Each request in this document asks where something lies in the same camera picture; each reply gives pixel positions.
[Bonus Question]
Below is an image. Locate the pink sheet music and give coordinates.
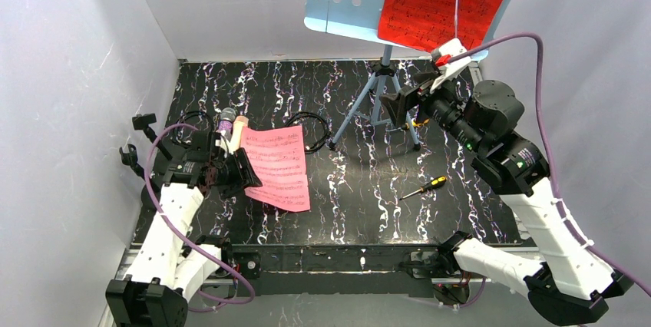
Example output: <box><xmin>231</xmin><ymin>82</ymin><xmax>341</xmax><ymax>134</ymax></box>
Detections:
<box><xmin>240</xmin><ymin>125</ymin><xmax>311</xmax><ymax>213</ymax></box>

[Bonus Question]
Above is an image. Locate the beige pink microphone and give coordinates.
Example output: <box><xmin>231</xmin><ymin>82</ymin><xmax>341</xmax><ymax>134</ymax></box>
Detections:
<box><xmin>226</xmin><ymin>115</ymin><xmax>249</xmax><ymax>153</ymax></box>

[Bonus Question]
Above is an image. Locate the purple glitter microphone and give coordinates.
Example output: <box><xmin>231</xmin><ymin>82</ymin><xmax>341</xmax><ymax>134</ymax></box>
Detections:
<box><xmin>216</xmin><ymin>107</ymin><xmax>237</xmax><ymax>140</ymax></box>

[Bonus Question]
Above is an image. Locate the black cable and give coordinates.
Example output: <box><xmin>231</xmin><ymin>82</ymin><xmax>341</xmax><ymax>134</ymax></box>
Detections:
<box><xmin>286</xmin><ymin>111</ymin><xmax>332</xmax><ymax>155</ymax></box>
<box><xmin>171</xmin><ymin>110</ymin><xmax>217</xmax><ymax>147</ymax></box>

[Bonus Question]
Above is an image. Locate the black round mic stand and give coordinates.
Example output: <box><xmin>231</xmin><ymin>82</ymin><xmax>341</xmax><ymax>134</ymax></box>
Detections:
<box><xmin>131</xmin><ymin>113</ymin><xmax>173</xmax><ymax>160</ymax></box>
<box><xmin>119</xmin><ymin>144</ymin><xmax>160</xmax><ymax>211</ymax></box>

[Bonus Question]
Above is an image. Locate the light blue music stand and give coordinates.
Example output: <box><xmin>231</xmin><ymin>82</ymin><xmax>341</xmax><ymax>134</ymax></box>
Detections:
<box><xmin>303</xmin><ymin>0</ymin><xmax>533</xmax><ymax>152</ymax></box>

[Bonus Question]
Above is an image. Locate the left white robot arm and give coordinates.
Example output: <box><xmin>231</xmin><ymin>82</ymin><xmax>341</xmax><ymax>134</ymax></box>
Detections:
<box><xmin>105</xmin><ymin>131</ymin><xmax>263</xmax><ymax>326</ymax></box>

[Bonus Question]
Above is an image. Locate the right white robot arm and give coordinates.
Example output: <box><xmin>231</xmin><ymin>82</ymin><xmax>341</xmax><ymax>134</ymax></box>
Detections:
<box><xmin>379</xmin><ymin>74</ymin><xmax>633</xmax><ymax>326</ymax></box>

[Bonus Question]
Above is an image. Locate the black yellow screwdriver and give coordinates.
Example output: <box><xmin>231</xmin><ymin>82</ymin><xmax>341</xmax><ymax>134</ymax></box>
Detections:
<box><xmin>399</xmin><ymin>176</ymin><xmax>448</xmax><ymax>200</ymax></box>

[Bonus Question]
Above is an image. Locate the yellow handled screwdriver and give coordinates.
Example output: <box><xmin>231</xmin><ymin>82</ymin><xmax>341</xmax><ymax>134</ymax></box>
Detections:
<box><xmin>401</xmin><ymin>119</ymin><xmax>430</xmax><ymax>130</ymax></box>

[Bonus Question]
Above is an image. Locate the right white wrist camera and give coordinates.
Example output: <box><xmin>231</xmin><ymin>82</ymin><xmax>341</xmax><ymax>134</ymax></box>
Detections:
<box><xmin>430</xmin><ymin>38</ymin><xmax>472</xmax><ymax>94</ymax></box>

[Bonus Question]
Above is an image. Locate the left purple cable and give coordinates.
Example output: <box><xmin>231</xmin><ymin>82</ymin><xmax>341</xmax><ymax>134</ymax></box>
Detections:
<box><xmin>144</xmin><ymin>122</ymin><xmax>256</xmax><ymax>313</ymax></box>

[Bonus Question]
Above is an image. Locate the purple cable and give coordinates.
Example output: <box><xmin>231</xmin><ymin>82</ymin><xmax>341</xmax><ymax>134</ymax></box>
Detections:
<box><xmin>447</xmin><ymin>31</ymin><xmax>651</xmax><ymax>298</ymax></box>
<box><xmin>144</xmin><ymin>122</ymin><xmax>256</xmax><ymax>313</ymax></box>

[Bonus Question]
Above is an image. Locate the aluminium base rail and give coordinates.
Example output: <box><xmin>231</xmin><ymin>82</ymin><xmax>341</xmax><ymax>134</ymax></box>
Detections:
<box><xmin>99</xmin><ymin>246</ymin><xmax>567</xmax><ymax>327</ymax></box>

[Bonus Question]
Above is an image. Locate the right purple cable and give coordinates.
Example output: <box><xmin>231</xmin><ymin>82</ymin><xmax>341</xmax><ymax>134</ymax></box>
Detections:
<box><xmin>447</xmin><ymin>31</ymin><xmax>651</xmax><ymax>298</ymax></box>

